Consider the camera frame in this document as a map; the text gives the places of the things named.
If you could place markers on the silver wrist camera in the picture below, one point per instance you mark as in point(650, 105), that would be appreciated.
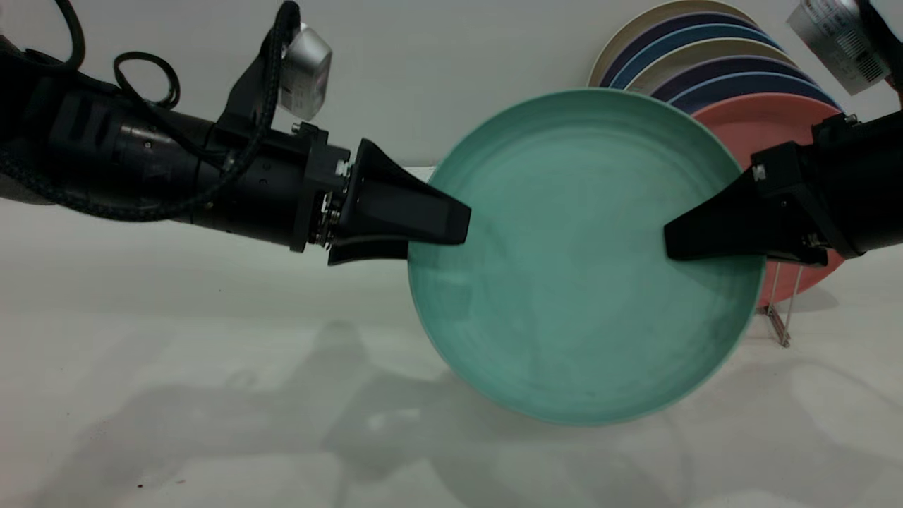
point(839, 42)
point(307, 70)

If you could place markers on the dark purple round plate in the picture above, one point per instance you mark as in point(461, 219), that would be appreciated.
point(726, 68)
point(663, 25)

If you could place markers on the green round plate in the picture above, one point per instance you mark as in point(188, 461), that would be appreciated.
point(578, 282)

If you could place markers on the teal blue round plate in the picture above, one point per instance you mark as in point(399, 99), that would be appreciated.
point(677, 37)

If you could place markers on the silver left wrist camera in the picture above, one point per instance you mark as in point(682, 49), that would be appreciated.
point(307, 70)

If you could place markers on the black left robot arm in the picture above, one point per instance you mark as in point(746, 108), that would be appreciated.
point(70, 134)

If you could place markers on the beige round plate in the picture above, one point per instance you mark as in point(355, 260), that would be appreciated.
point(635, 17)
point(705, 51)

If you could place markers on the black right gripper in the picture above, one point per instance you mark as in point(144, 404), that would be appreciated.
point(853, 183)

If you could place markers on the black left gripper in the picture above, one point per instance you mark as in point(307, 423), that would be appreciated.
point(275, 183)

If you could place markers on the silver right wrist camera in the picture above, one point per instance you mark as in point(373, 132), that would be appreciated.
point(839, 42)

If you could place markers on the blue plate with light rim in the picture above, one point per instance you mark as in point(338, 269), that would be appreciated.
point(748, 85)

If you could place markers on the pink round plate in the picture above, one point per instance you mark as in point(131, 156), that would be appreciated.
point(734, 127)

